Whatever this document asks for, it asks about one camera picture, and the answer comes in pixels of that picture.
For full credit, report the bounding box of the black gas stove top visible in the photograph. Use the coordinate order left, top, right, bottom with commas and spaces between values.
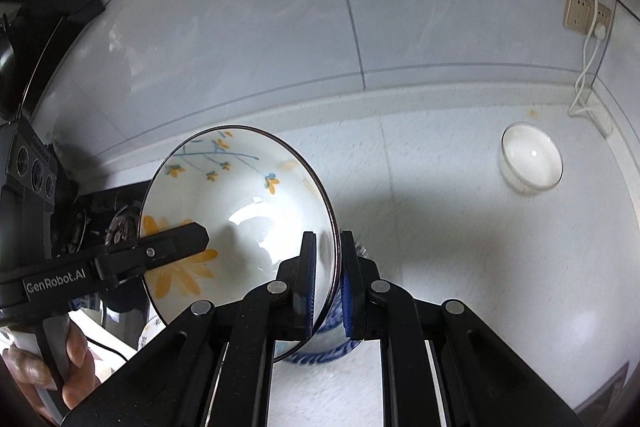
51, 181, 151, 258

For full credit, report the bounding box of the black range hood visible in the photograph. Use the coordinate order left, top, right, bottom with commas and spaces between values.
1, 0, 104, 120

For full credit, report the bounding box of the small white gold-rim bowl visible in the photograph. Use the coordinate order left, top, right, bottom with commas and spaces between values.
498, 122, 564, 196

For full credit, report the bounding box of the beige wall socket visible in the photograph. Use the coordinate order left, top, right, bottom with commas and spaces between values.
563, 0, 612, 35

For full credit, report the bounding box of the blue white patterned bowl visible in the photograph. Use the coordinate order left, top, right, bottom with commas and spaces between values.
278, 246, 369, 364

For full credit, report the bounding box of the white power cable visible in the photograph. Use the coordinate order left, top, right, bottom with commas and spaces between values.
566, 0, 609, 118

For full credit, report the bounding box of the white flower painted bowl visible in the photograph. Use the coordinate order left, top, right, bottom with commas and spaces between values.
136, 123, 342, 364

